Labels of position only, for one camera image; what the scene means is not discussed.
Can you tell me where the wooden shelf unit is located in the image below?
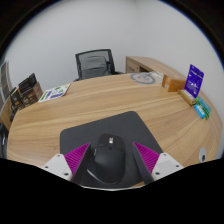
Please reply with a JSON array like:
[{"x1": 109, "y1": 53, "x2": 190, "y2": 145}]
[{"x1": 0, "y1": 59, "x2": 13, "y2": 101}]

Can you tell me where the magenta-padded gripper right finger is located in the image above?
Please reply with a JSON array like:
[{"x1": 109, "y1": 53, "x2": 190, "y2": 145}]
[{"x1": 132, "y1": 142, "x2": 185, "y2": 185}]

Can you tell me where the black mesh office chair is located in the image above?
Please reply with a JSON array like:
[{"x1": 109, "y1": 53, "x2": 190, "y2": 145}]
[{"x1": 74, "y1": 48, "x2": 123, "y2": 82}]

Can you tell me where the small brown cardboard box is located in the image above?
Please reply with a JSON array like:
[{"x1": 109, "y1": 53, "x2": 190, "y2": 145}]
[{"x1": 9, "y1": 87, "x2": 24, "y2": 113}]

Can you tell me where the wide brown cardboard box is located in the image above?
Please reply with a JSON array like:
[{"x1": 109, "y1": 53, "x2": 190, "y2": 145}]
[{"x1": 19, "y1": 82, "x2": 44, "y2": 108}]

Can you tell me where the dark grey mouse pad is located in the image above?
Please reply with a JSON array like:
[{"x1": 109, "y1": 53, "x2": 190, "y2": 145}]
[{"x1": 59, "y1": 110, "x2": 164, "y2": 189}]

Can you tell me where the purple card package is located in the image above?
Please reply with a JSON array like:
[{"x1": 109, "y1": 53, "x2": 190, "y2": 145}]
[{"x1": 183, "y1": 64, "x2": 205, "y2": 99}]

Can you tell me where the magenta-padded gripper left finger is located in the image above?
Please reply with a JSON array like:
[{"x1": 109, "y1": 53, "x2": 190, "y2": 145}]
[{"x1": 41, "y1": 142, "x2": 92, "y2": 185}]

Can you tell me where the dark open cardboard box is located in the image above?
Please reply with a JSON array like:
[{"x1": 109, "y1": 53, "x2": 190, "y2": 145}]
[{"x1": 17, "y1": 72, "x2": 38, "y2": 94}]

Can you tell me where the white printed paper sheet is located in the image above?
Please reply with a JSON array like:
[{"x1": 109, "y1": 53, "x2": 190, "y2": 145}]
[{"x1": 37, "y1": 83, "x2": 72, "y2": 103}]

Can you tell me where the small orange box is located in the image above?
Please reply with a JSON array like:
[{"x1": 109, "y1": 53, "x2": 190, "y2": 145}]
[{"x1": 161, "y1": 74, "x2": 187, "y2": 93}]

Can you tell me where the round clear disc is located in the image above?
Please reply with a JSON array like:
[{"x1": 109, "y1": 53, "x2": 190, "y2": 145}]
[{"x1": 129, "y1": 72, "x2": 157, "y2": 85}]

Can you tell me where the green and blue pack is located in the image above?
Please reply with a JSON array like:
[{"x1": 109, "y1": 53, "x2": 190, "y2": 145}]
[{"x1": 193, "y1": 96, "x2": 212, "y2": 120}]

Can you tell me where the wooden side cabinet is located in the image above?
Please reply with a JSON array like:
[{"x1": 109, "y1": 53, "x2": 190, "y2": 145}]
[{"x1": 125, "y1": 55, "x2": 188, "y2": 81}]

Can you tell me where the black computer mouse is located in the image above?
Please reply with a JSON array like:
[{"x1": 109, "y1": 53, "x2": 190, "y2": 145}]
[{"x1": 87, "y1": 133, "x2": 127, "y2": 185}]

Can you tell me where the black leather office chair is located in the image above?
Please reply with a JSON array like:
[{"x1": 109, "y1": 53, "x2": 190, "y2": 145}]
[{"x1": 0, "y1": 123, "x2": 9, "y2": 159}]

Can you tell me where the small white round cap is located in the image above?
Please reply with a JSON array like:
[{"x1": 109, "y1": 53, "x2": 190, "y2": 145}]
[{"x1": 198, "y1": 147, "x2": 208, "y2": 163}]

